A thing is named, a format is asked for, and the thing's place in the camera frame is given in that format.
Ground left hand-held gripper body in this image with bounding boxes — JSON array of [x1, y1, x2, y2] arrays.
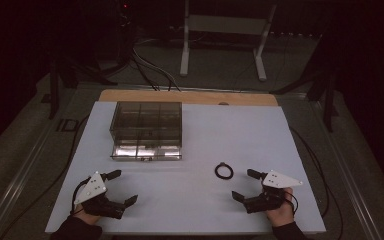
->
[[73, 171, 127, 220]]

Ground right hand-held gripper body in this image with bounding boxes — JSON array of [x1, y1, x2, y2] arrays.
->
[[242, 169, 304, 215]]

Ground black hair tie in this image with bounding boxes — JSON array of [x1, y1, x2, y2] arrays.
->
[[214, 161, 235, 181]]

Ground clear plastic drawer box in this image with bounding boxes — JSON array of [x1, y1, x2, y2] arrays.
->
[[108, 101, 184, 162]]

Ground person's right hand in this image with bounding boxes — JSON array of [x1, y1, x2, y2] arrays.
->
[[265, 186, 296, 228]]

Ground person's left hand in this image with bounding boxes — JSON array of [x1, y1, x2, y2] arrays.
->
[[71, 203, 102, 226]]

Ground white table mat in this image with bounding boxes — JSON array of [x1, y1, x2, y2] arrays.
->
[[44, 101, 327, 235]]

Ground black metal stand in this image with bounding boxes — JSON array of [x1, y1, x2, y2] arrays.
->
[[272, 31, 340, 133], [47, 49, 118, 121]]

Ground dark equipment tower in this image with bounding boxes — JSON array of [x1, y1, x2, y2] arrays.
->
[[112, 0, 138, 69]]

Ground white metal stand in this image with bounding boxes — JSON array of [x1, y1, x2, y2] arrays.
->
[[179, 0, 278, 82]]

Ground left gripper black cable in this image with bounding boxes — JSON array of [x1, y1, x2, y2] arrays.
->
[[70, 177, 92, 215]]

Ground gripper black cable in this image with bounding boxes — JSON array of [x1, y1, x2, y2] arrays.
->
[[70, 177, 92, 215], [283, 190, 300, 215]]

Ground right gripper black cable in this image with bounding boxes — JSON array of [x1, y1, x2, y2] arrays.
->
[[283, 190, 300, 215]]

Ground black floor cable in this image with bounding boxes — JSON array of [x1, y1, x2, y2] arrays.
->
[[0, 114, 90, 240], [289, 127, 345, 240]]

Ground bundle of floor cables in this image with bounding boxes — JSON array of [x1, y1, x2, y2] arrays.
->
[[130, 44, 182, 93]]

